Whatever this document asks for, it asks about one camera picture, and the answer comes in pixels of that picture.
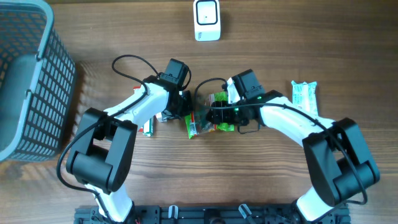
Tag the green snack bag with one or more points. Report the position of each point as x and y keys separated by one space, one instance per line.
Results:
x=196 y=121

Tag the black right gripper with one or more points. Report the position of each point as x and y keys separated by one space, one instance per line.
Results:
x=223 y=115

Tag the dark grey plastic basket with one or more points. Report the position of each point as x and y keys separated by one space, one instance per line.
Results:
x=38 y=78

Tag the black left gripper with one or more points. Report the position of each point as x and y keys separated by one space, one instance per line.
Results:
x=188 y=111

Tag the white barcode scanner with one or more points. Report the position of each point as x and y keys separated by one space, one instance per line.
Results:
x=207 y=20

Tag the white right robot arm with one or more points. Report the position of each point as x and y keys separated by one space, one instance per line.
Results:
x=339 y=162

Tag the light blue tissue pack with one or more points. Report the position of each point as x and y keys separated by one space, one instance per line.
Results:
x=304 y=96

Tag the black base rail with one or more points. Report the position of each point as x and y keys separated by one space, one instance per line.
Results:
x=270 y=213

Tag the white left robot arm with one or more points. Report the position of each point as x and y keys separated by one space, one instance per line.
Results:
x=100 y=155

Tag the dark green gum pack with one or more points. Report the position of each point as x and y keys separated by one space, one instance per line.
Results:
x=148 y=128

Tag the red white small box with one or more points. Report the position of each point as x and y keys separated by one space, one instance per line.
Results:
x=162 y=117

